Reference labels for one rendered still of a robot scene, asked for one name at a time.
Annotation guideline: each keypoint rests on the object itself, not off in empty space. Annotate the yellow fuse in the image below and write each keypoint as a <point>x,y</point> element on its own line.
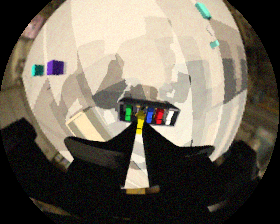
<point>139,119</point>

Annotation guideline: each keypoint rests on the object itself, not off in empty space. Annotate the turquoise rectangular block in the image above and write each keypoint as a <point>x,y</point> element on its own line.
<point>203,10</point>

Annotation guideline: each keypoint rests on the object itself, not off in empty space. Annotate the small teal cube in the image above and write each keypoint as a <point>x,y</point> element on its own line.
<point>37,70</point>

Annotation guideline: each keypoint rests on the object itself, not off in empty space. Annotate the purple cube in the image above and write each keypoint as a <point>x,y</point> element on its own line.
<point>54,67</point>

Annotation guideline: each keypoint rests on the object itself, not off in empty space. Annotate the beige shallow tray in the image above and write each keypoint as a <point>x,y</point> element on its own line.
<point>86,125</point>

